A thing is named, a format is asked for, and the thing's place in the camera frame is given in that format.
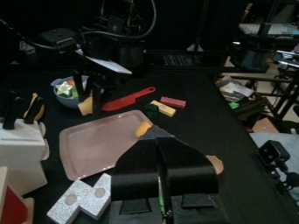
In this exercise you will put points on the crumpled printed paper bag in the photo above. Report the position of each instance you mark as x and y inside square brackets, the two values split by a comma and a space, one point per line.
[234, 89]

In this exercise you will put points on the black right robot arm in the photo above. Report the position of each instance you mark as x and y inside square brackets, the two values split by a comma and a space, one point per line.
[62, 39]

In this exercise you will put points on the black webcam on stand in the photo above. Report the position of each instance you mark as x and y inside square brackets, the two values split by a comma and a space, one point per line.
[274, 153]

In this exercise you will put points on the pink rectangular plate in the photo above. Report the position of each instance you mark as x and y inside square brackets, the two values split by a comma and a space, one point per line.
[94, 143]

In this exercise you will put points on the red rectangular toy block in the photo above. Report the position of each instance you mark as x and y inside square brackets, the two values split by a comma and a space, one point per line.
[173, 102]

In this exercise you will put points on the orange toy piece in bowl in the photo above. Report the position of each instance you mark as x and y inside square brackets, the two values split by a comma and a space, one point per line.
[70, 82]

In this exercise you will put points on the blue bowl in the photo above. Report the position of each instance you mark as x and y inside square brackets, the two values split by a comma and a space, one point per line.
[65, 100]

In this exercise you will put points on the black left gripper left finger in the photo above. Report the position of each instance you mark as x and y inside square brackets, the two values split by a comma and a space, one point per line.
[137, 172]

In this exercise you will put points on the pale green star toy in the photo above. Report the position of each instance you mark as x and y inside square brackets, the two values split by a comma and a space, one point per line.
[65, 89]

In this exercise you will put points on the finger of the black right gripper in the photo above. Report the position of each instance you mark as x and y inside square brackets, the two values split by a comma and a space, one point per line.
[98, 96]
[81, 86]

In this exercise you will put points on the green toy piece in bowl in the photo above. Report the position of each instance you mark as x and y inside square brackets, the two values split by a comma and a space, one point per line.
[75, 92]

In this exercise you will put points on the yellow toy banana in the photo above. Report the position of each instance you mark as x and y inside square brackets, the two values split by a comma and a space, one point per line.
[29, 106]

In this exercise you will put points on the wooden red toy box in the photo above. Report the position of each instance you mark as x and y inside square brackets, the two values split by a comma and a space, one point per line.
[11, 201]

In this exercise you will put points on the yellow toy corn piece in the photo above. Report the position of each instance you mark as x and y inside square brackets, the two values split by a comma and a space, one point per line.
[143, 129]

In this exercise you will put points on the white keyboard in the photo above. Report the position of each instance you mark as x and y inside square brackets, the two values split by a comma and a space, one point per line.
[269, 28]

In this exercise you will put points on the white knife block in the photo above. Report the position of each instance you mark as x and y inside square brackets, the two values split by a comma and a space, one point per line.
[22, 157]

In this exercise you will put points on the speckled white shaker holder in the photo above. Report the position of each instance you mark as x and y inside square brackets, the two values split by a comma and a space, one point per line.
[79, 199]

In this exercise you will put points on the yellow rectangular toy block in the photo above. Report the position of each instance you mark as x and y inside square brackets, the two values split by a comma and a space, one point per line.
[166, 108]

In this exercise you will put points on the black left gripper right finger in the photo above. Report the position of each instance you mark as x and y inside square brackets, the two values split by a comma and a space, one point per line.
[189, 172]

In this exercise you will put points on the dark green toy piece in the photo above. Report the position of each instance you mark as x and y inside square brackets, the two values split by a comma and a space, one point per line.
[151, 109]

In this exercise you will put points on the red toy knife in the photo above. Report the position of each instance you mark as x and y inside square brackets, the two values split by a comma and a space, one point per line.
[125, 101]

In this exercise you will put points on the tan round toy slice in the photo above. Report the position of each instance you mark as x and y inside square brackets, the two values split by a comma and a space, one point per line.
[217, 164]

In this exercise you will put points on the yellow-orange toy food piece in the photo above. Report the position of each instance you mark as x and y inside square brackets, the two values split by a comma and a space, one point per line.
[86, 106]

